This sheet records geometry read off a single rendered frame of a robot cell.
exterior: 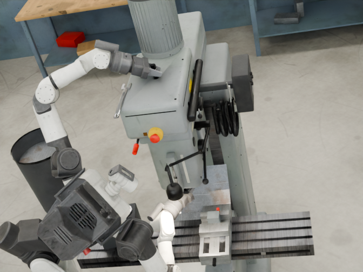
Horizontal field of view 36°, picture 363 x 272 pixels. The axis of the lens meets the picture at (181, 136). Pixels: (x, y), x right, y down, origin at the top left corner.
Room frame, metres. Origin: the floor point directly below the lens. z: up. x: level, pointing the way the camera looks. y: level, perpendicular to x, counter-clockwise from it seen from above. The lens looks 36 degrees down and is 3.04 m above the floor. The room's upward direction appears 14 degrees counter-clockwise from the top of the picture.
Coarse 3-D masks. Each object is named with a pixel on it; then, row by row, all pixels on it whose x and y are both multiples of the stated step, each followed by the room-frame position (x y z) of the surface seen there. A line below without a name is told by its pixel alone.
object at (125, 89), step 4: (124, 84) 2.04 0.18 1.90; (124, 88) 2.01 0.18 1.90; (128, 88) 2.00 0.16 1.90; (124, 92) 1.97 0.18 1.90; (124, 96) 1.94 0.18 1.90; (120, 100) 1.92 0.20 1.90; (120, 104) 1.89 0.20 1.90; (120, 108) 1.86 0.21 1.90; (116, 112) 1.84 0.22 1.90; (116, 116) 1.81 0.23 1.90
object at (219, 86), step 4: (200, 84) 2.32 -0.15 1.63; (204, 84) 2.31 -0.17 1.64; (208, 84) 2.30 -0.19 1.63; (212, 84) 2.29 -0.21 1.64; (216, 84) 2.28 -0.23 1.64; (220, 84) 2.27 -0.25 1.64; (224, 84) 2.27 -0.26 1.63; (228, 84) 2.26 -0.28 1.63; (232, 84) 2.25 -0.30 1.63; (200, 88) 2.29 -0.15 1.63; (204, 88) 2.29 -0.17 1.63; (208, 88) 2.28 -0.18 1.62; (212, 88) 2.28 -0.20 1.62; (216, 88) 2.27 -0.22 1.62; (220, 88) 2.27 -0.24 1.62; (224, 88) 2.26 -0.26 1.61; (232, 88) 2.26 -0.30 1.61
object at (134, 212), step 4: (132, 204) 2.20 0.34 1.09; (132, 208) 2.17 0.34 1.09; (136, 208) 2.18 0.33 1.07; (132, 212) 2.14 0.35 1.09; (136, 212) 2.16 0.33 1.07; (128, 216) 2.12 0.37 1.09; (132, 216) 2.11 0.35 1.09; (136, 216) 2.13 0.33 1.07; (112, 236) 2.11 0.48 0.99; (108, 240) 2.11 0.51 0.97; (112, 240) 2.11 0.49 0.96; (104, 244) 2.11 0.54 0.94; (108, 244) 2.11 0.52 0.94; (112, 244) 2.11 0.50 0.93; (104, 248) 2.11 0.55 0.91; (108, 248) 2.11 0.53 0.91
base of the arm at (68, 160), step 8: (64, 152) 1.80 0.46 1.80; (72, 152) 1.80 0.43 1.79; (64, 160) 1.78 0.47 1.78; (72, 160) 1.78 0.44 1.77; (80, 160) 1.79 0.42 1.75; (56, 168) 1.86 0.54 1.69; (64, 168) 1.76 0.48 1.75; (72, 168) 1.76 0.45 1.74; (80, 168) 1.77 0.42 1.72; (56, 176) 1.79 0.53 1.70; (64, 176) 1.78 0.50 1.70
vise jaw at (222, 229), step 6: (222, 222) 1.98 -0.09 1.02; (204, 228) 1.97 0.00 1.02; (210, 228) 1.96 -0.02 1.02; (216, 228) 1.95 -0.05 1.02; (222, 228) 1.94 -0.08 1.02; (228, 228) 1.94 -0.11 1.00; (204, 234) 1.95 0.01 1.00; (210, 234) 1.94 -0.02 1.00; (216, 234) 1.94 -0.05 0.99; (222, 234) 1.93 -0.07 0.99; (228, 234) 1.92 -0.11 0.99
